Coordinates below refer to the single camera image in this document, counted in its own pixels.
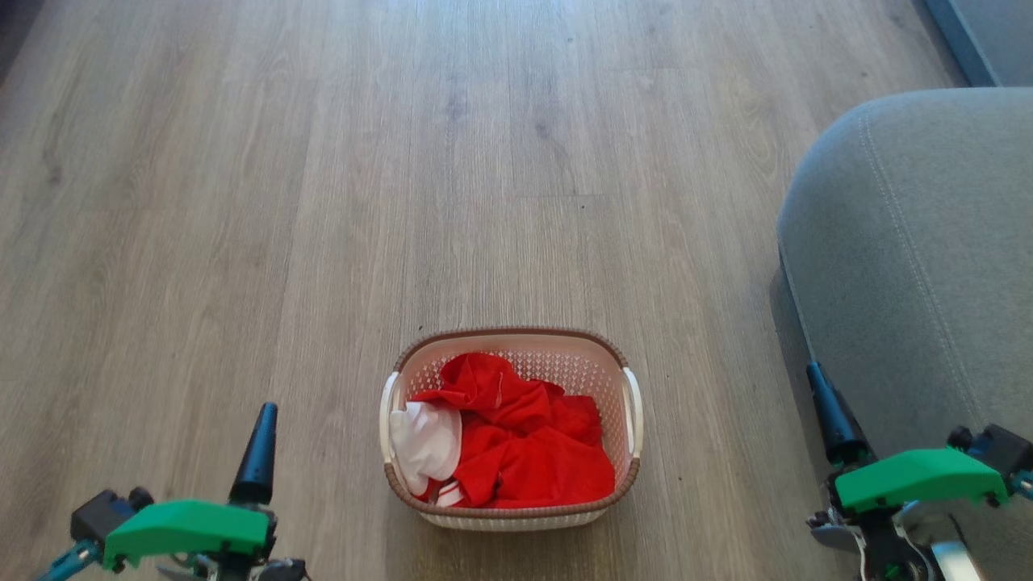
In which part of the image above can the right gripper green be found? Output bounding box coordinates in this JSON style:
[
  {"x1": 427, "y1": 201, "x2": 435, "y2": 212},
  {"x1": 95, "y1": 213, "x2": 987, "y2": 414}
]
[{"x1": 806, "y1": 361, "x2": 1010, "y2": 581}]

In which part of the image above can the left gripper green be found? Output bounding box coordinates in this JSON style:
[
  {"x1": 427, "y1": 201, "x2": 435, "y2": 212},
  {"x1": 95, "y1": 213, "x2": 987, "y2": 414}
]
[{"x1": 102, "y1": 401, "x2": 308, "y2": 581}]

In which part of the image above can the white garment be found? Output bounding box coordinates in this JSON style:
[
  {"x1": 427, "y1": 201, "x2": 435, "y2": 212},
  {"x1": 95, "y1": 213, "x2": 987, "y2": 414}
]
[{"x1": 390, "y1": 401, "x2": 463, "y2": 497}]

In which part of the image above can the red garment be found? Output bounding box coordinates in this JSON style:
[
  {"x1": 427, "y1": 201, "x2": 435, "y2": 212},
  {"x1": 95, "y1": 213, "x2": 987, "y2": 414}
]
[{"x1": 409, "y1": 352, "x2": 617, "y2": 510}]

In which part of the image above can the grey fabric sofa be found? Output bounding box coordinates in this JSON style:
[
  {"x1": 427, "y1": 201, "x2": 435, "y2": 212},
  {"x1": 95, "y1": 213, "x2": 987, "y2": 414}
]
[{"x1": 776, "y1": 87, "x2": 1033, "y2": 581}]

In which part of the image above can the white woven plastic laundry basket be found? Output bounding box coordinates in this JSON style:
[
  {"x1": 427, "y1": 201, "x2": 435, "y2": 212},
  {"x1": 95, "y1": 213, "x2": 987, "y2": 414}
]
[{"x1": 379, "y1": 326, "x2": 644, "y2": 532}]

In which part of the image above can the grey furniture piece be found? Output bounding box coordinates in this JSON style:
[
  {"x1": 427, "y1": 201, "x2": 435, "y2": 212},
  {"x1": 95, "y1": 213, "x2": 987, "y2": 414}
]
[{"x1": 922, "y1": 0, "x2": 1033, "y2": 88}]

